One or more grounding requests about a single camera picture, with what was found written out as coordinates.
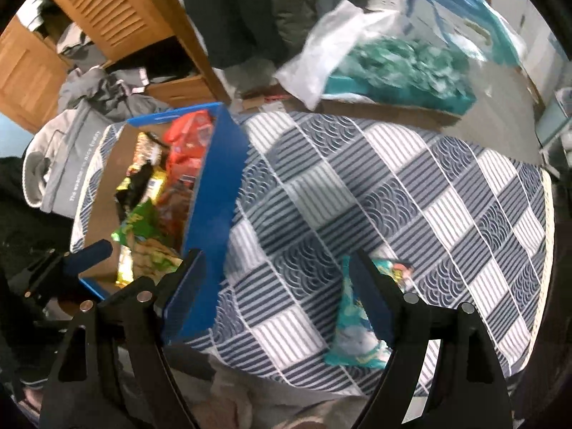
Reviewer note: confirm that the wooden louvered wardrobe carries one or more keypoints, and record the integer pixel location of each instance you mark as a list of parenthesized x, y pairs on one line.
[(32, 72)]

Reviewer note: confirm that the blue white patterned cloth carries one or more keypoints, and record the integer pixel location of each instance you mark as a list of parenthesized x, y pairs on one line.
[(475, 225)]

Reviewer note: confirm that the large orange snack bag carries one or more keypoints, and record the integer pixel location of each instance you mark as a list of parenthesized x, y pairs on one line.
[(173, 208)]

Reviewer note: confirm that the blue cardboard box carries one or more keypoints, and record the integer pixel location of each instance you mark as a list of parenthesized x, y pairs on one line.
[(211, 212)]

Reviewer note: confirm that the black snack packet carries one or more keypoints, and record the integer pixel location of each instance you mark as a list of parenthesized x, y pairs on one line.
[(130, 192)]

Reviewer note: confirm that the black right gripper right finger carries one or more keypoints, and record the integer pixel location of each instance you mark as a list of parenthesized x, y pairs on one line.
[(468, 388)]

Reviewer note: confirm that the small red snack bag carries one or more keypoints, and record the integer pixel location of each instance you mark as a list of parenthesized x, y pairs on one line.
[(188, 138)]

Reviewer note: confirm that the green peanut snack bag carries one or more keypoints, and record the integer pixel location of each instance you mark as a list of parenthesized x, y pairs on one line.
[(151, 253)]

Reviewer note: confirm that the teal snack packet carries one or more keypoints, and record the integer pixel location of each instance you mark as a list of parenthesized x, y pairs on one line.
[(355, 343)]

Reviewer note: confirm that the white plastic bag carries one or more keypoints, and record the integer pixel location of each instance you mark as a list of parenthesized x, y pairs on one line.
[(334, 35)]

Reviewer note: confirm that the long gold snack pack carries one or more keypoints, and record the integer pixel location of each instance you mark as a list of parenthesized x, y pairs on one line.
[(153, 190)]

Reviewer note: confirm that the blue clear plastic bag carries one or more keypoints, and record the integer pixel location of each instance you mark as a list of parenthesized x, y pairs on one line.
[(470, 26)]

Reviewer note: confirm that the teal tray of packets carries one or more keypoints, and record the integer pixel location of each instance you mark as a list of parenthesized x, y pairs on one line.
[(411, 73)]

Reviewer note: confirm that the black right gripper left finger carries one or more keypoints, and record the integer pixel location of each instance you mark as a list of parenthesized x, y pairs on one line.
[(84, 390)]

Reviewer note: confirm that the grey clothes pile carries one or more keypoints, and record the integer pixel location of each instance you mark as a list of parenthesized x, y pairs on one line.
[(90, 100)]

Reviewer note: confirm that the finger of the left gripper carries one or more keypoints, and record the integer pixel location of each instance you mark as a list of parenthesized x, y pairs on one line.
[(86, 258)]

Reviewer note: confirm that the dark hanging jacket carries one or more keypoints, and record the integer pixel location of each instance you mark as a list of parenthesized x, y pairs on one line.
[(236, 30)]

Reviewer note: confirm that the olive hanging coat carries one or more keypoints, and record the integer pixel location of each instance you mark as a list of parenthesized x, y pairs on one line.
[(294, 19)]

